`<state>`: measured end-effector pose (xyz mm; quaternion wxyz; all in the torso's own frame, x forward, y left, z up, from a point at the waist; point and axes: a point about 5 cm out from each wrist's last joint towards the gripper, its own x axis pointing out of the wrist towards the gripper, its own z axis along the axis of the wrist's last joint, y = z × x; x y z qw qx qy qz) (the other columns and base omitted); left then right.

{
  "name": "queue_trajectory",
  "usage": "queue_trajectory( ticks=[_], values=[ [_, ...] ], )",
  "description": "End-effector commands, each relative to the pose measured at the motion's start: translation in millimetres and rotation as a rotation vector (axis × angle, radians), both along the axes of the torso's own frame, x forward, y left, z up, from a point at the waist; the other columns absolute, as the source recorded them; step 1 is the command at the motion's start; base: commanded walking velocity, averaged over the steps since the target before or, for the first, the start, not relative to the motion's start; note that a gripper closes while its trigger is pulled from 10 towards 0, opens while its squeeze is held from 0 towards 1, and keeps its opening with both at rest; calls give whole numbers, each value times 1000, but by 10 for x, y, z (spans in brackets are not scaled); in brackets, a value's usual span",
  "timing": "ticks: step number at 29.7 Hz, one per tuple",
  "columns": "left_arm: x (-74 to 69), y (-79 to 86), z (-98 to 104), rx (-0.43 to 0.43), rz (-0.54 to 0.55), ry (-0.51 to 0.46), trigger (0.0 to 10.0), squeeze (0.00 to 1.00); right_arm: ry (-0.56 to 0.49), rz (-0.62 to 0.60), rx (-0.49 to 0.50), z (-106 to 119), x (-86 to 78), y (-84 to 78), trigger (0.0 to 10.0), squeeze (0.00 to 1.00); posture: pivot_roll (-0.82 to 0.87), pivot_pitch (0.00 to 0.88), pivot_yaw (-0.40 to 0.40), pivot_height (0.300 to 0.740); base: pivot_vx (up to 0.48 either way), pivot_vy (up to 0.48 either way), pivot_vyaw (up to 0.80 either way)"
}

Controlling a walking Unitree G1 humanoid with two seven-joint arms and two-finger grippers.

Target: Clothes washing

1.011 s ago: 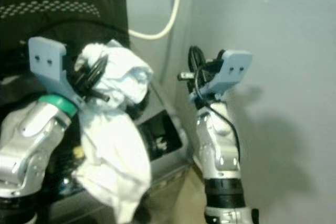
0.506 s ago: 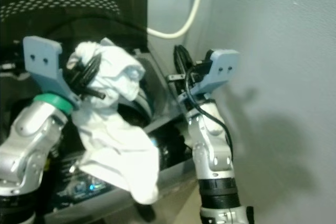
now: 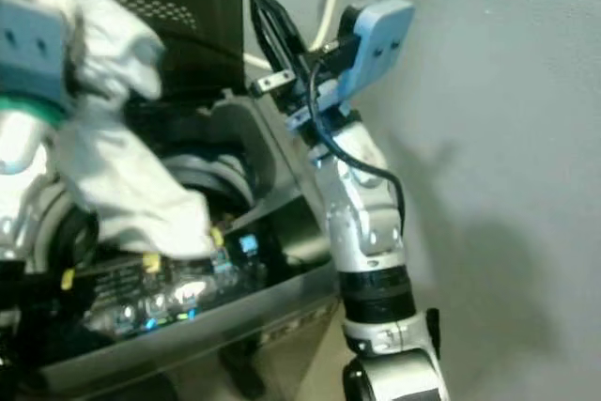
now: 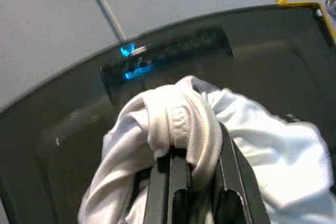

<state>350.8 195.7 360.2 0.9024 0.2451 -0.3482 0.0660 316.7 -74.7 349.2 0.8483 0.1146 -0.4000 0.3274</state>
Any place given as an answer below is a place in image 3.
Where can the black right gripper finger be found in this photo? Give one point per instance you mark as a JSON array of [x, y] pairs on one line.
[[263, 35], [291, 37]]

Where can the white cloth garment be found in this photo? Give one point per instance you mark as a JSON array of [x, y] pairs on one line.
[[122, 176]]

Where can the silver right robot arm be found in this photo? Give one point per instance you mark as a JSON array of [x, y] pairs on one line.
[[366, 223]]

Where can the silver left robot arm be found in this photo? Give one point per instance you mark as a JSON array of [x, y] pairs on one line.
[[19, 185]]

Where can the dark washing machine drum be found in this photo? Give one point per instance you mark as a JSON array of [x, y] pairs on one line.
[[211, 171]]

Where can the grey top-loading washing machine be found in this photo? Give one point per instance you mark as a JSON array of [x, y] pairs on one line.
[[244, 335]]

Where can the lit blue panel display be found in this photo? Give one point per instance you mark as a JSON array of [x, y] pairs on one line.
[[247, 244]]

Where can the yellow tape piece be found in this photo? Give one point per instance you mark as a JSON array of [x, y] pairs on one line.
[[67, 279], [217, 237], [151, 261]]

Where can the black washer control panel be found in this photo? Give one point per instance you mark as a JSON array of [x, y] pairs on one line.
[[178, 302]]

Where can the light blue right wrist camera mount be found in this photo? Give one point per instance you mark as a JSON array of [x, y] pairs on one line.
[[380, 39]]

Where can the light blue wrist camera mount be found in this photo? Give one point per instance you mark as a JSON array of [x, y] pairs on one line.
[[33, 44], [380, 39]]

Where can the light blue left wrist camera mount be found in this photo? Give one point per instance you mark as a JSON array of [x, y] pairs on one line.
[[33, 44]]

